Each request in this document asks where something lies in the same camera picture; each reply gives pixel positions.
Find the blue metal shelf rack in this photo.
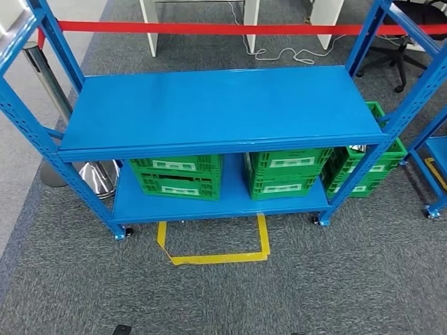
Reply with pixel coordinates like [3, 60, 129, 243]
[399, 106, 447, 220]
[0, 0, 447, 241]

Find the red barrier belt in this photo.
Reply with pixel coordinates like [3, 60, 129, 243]
[36, 20, 447, 50]

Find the white desk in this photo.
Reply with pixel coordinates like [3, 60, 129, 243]
[139, 0, 261, 58]
[309, 0, 347, 51]

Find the black office chair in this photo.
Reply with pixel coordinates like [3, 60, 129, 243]
[356, 0, 447, 94]

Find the grey round base plate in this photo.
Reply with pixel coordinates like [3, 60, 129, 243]
[39, 161, 86, 188]

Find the chrome stanchion post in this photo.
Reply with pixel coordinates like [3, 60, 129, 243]
[22, 41, 74, 126]

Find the yellow floor tape frame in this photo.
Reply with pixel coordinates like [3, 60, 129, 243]
[424, 157, 447, 193]

